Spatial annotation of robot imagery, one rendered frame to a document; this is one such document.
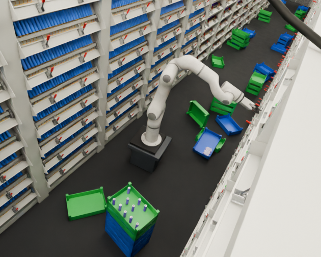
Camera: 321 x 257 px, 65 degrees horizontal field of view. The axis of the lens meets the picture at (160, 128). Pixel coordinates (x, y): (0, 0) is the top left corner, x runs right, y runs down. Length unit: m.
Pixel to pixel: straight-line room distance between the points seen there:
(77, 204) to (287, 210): 2.05
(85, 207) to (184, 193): 0.90
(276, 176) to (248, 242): 0.12
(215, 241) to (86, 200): 1.82
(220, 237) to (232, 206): 0.09
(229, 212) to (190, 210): 1.77
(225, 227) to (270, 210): 0.27
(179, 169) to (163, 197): 0.38
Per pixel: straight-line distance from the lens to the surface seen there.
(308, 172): 0.43
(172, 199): 2.40
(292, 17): 0.88
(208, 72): 1.80
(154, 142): 2.34
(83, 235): 2.18
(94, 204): 2.29
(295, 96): 0.60
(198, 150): 2.84
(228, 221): 0.62
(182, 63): 1.81
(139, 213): 1.81
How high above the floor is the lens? 1.99
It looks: 42 degrees down
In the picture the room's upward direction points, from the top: 14 degrees clockwise
